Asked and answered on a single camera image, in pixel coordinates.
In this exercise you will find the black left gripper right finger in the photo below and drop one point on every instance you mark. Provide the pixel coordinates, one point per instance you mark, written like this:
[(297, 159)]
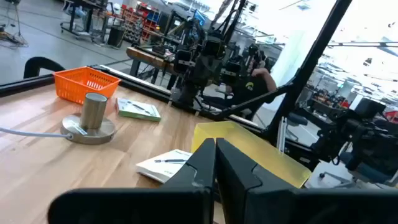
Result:
[(280, 205)]

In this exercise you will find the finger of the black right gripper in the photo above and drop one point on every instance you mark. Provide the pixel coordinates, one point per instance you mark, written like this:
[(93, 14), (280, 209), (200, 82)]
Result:
[(183, 62), (231, 73)]

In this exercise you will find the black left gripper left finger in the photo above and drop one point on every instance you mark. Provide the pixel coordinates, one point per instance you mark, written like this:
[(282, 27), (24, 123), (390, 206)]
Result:
[(140, 205)]

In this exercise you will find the white stylus box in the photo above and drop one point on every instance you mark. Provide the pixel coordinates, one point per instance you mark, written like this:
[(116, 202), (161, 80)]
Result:
[(158, 168)]

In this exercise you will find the green-edged stylus box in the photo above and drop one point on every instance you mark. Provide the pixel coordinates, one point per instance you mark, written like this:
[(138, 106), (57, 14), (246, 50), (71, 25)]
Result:
[(136, 110)]

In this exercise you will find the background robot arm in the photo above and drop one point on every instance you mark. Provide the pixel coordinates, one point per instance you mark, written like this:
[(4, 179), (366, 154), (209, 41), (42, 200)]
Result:
[(367, 109)]

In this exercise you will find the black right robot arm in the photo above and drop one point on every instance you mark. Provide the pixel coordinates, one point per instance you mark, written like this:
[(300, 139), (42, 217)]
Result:
[(186, 93)]

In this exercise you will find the yellow translucent bin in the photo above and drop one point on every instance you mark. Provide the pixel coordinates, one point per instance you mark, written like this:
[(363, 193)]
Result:
[(248, 143)]

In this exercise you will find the black trash bin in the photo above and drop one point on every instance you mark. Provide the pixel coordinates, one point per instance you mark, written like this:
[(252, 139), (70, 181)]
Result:
[(115, 37)]

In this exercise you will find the person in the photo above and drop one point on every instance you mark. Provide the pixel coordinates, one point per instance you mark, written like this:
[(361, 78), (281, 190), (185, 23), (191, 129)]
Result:
[(252, 90)]

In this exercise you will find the wooden workbench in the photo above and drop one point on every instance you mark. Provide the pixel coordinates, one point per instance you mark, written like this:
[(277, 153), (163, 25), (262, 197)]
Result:
[(143, 56)]

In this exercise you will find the red parts shelf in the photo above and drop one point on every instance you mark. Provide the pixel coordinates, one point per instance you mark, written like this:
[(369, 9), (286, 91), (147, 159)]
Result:
[(136, 21)]

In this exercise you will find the silver aluminium extrusion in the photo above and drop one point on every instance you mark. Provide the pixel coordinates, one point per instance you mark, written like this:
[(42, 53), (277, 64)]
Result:
[(282, 133)]

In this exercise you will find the blue office chair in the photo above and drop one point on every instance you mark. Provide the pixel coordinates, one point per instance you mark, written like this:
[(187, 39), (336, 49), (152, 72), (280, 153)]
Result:
[(370, 174)]

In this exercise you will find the brushed metal lamp base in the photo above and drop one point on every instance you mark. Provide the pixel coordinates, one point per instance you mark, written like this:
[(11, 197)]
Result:
[(93, 109)]

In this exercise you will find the orange plastic basket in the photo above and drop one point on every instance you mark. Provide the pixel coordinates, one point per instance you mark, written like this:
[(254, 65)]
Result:
[(71, 90)]

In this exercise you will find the black cart table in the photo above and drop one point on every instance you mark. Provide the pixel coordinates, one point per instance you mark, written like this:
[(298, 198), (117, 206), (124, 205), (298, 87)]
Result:
[(72, 21)]

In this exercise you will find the black chair back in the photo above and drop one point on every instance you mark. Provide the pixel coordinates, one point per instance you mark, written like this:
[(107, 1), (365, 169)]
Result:
[(40, 62)]

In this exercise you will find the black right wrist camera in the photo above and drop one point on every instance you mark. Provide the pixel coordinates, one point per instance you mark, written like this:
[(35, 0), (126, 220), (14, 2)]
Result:
[(214, 47)]

